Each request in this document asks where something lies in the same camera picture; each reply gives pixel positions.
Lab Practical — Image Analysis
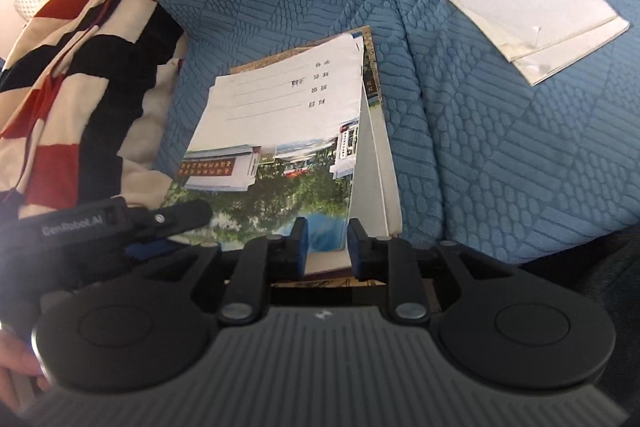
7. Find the orange and white book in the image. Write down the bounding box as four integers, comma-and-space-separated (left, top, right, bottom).
305, 249, 350, 277

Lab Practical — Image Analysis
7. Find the landscape photo brochure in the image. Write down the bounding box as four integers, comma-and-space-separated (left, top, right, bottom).
350, 31, 402, 236
165, 34, 363, 254

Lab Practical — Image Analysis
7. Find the blue textured sofa cover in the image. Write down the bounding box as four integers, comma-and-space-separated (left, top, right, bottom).
156, 0, 639, 263

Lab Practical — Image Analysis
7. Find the striped red black white blanket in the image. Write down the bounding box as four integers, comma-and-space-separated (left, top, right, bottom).
1, 0, 188, 222

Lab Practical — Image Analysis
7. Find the person's left hand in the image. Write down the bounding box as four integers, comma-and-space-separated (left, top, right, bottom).
0, 329, 51, 412

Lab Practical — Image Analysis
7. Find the white sheet of paper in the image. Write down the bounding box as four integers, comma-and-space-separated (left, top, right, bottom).
449, 0, 630, 87

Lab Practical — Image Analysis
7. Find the painting cover book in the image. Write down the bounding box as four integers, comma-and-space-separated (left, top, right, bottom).
228, 25, 442, 313

